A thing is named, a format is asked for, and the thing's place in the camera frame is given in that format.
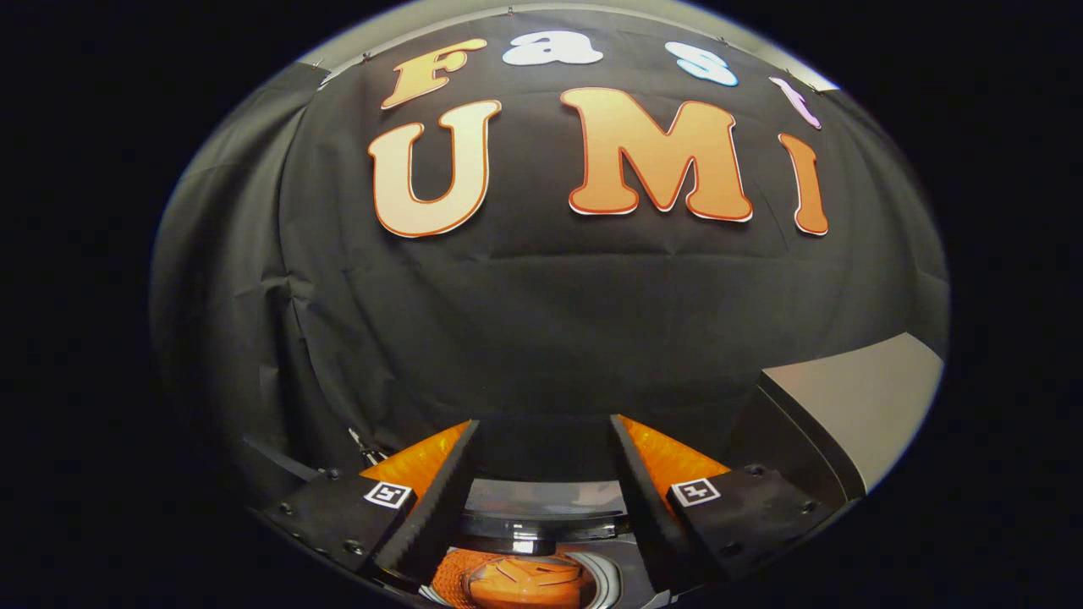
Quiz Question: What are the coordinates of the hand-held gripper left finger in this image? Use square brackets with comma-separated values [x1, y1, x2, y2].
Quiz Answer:
[254, 420, 481, 589]

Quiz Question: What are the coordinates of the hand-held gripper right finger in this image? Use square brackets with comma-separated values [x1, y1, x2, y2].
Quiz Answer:
[609, 414, 847, 593]

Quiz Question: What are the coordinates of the grey washing machine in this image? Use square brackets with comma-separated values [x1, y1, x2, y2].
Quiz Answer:
[419, 478, 678, 609]

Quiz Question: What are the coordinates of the dark transparent washing machine lid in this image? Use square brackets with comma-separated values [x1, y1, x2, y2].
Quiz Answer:
[461, 479, 632, 556]

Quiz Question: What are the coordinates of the yellow polo shirt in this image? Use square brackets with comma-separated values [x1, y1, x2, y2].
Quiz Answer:
[465, 554, 586, 609]

